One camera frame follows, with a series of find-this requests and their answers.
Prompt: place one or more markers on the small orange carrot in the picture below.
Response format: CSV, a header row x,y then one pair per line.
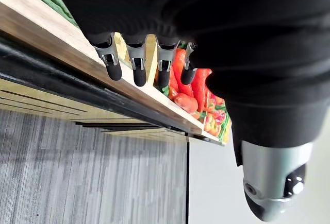
x,y
172,94

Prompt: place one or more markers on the wooden produce display shelf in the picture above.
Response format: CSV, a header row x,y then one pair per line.
x,y
51,33

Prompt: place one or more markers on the slim orange carrot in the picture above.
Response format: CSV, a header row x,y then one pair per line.
x,y
173,81

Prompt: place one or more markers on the green bean bunch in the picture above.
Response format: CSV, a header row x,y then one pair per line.
x,y
225,127

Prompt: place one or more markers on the orange red bell pepper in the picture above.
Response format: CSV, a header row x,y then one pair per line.
x,y
212,123

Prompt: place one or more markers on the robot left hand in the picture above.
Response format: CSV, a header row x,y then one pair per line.
x,y
232,28

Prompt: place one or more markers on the thick orange carrot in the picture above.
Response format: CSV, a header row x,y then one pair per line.
x,y
187,103

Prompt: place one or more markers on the long orange carrot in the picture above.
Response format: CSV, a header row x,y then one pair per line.
x,y
201,87
179,63

